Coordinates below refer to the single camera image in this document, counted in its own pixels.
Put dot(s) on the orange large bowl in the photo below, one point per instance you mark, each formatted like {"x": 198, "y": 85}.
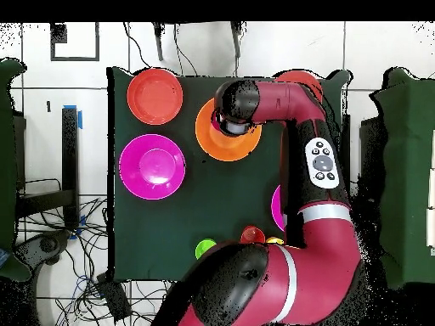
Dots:
{"x": 224, "y": 147}

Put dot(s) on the red shallow bowl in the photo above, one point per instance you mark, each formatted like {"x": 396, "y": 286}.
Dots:
{"x": 155, "y": 96}
{"x": 306, "y": 79}

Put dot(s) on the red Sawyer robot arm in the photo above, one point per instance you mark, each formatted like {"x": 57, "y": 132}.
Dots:
{"x": 319, "y": 265}

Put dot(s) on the dark green tablecloth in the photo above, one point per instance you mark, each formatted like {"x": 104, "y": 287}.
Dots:
{"x": 204, "y": 203}

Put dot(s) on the red-orange plastic cup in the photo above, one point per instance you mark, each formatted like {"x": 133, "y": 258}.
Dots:
{"x": 252, "y": 235}

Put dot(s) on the pink large bowl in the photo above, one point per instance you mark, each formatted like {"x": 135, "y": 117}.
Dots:
{"x": 152, "y": 166}
{"x": 277, "y": 209}

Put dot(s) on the green plastic cup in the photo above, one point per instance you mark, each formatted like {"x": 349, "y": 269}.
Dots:
{"x": 203, "y": 247}

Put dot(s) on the yellow plastic cup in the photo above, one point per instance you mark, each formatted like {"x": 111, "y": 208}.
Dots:
{"x": 274, "y": 240}

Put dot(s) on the black stand leg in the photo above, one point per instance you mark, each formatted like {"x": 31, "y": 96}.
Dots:
{"x": 158, "y": 44}
{"x": 237, "y": 40}

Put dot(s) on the blue tape strip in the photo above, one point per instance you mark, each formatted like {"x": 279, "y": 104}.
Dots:
{"x": 80, "y": 120}

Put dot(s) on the black power box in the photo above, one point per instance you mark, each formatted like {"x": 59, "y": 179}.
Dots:
{"x": 114, "y": 297}

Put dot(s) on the green cloth covered table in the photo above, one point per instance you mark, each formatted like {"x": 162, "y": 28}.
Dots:
{"x": 407, "y": 169}
{"x": 8, "y": 169}

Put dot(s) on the black frame stand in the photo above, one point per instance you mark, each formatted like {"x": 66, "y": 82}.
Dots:
{"x": 70, "y": 152}

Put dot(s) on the black pedestal foot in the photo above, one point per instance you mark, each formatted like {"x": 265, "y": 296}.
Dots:
{"x": 49, "y": 245}

